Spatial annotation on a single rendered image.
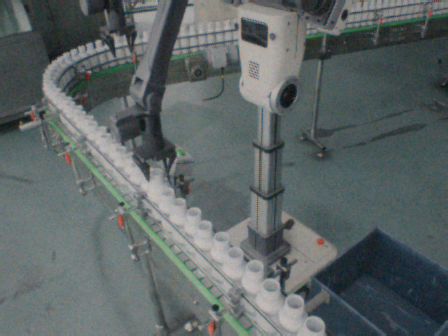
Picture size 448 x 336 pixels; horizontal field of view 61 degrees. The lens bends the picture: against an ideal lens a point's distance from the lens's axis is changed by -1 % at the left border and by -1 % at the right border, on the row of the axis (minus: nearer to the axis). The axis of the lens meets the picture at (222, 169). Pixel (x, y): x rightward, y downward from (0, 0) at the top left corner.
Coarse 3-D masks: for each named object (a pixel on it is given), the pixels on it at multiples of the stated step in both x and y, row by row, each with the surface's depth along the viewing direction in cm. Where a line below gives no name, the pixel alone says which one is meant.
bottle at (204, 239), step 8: (200, 224) 96; (208, 224) 96; (200, 232) 94; (208, 232) 94; (200, 240) 96; (208, 240) 95; (200, 248) 96; (208, 248) 95; (200, 256) 98; (208, 256) 97; (200, 264) 100; (208, 264) 99; (200, 272) 102; (208, 272) 101
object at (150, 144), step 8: (144, 136) 100; (152, 136) 99; (160, 136) 101; (144, 144) 101; (152, 144) 101; (160, 144) 102; (168, 144) 106; (136, 152) 103; (144, 152) 102; (152, 152) 102; (160, 152) 103; (144, 160) 101
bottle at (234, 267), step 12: (228, 252) 88; (240, 252) 88; (228, 264) 88; (240, 264) 87; (228, 276) 88; (240, 276) 88; (228, 288) 91; (240, 288) 90; (228, 300) 94; (240, 300) 93
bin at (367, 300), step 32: (352, 256) 119; (384, 256) 124; (416, 256) 114; (320, 288) 106; (352, 288) 129; (384, 288) 128; (416, 288) 119; (352, 320) 100; (384, 320) 119; (416, 320) 118
